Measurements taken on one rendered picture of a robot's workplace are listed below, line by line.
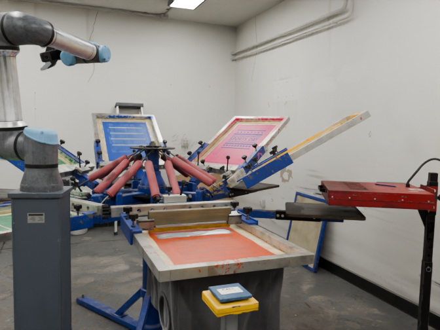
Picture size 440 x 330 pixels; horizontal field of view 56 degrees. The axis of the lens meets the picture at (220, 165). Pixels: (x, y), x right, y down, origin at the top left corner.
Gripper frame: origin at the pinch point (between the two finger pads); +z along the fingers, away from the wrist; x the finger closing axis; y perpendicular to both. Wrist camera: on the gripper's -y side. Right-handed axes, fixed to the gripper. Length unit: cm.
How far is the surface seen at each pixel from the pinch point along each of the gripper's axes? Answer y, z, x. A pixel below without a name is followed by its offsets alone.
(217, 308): -88, -119, -59
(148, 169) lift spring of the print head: 28, -31, -77
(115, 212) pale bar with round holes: -21, -39, -76
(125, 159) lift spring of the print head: 37, -10, -74
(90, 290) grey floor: 53, 73, -210
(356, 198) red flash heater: 48, -150, -102
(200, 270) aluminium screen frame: -69, -106, -63
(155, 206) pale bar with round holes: -7, -54, -79
